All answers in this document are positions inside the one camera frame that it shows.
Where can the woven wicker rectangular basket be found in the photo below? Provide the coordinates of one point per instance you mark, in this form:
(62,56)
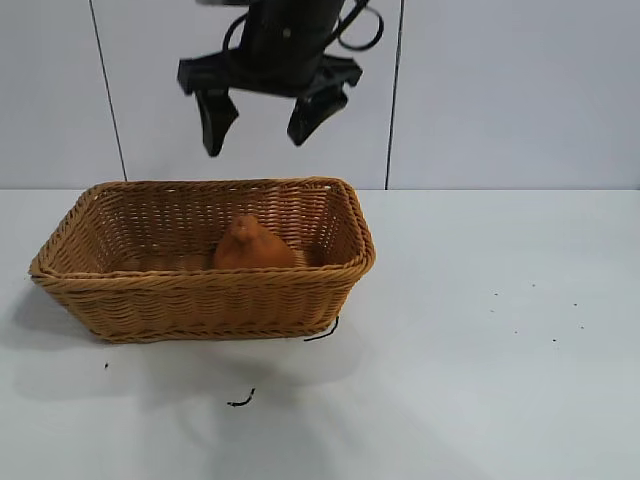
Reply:
(200,300)

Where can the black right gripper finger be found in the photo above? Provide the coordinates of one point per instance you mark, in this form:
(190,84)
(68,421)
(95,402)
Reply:
(215,120)
(312,115)

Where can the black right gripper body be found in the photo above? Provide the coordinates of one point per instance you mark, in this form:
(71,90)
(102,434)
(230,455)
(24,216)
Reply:
(285,50)

